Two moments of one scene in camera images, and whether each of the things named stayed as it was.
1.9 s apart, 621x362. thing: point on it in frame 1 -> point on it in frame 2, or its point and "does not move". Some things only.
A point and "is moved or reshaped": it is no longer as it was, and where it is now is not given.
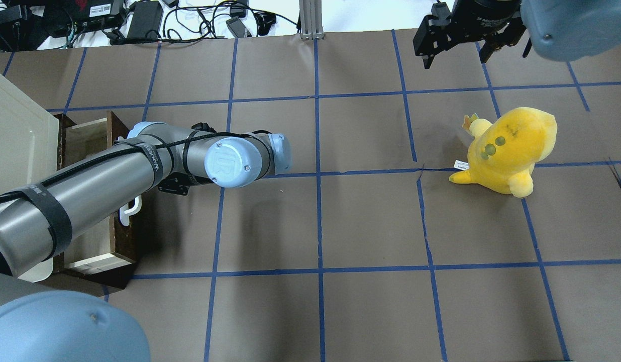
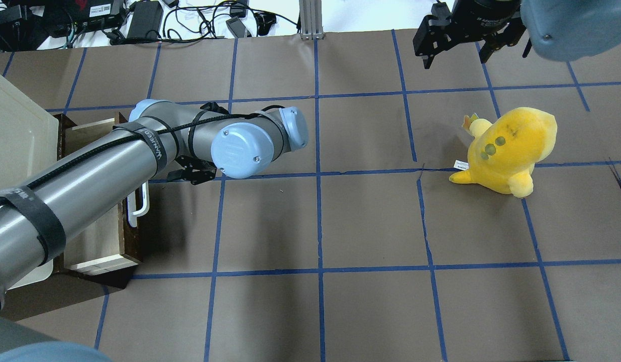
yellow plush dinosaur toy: (502, 156) does not move
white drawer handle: (124, 214) is moved or reshaped
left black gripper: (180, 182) -> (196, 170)
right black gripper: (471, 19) does not move
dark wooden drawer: (108, 245) does not move
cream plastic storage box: (23, 140) does not move
